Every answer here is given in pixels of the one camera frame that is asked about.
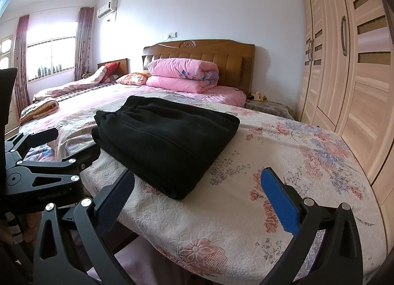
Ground red pillow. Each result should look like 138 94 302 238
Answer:
103 62 119 84

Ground striped bed sheet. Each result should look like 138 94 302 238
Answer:
57 86 107 102

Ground purple curtain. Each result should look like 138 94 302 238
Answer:
75 7 95 80
14 15 31 113

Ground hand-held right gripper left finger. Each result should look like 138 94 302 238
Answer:
32 168 137 285

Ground nightstand with floral cover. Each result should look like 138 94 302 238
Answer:
245 98 296 121

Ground folded orange blanket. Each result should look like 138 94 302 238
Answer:
19 98 60 125

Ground light wooden wardrobe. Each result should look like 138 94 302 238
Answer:
297 0 394 233

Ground wooden bed frame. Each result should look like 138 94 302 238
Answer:
108 223 148 253

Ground white air conditioner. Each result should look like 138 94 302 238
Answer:
97 0 118 19

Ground small wooden headboard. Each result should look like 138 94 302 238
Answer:
97 58 130 76

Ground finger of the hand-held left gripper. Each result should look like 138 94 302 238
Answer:
21 146 102 187
4 128 59 159

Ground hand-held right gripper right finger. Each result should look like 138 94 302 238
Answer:
259 167 365 285

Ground small window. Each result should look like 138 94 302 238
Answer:
0 35 15 70

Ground large window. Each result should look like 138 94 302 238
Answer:
26 21 77 82

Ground black pants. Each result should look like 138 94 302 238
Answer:
92 95 241 201

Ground pink bed sheet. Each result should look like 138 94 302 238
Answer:
71 83 247 107

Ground orange floral pillow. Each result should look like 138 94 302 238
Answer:
116 72 151 86

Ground floral bedspread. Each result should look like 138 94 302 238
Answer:
18 97 387 285

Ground crumpled pink floral quilt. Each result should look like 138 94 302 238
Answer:
33 66 108 102

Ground wooden padded headboard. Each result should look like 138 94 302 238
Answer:
142 39 256 97

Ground folded pink quilt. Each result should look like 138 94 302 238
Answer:
146 58 220 94

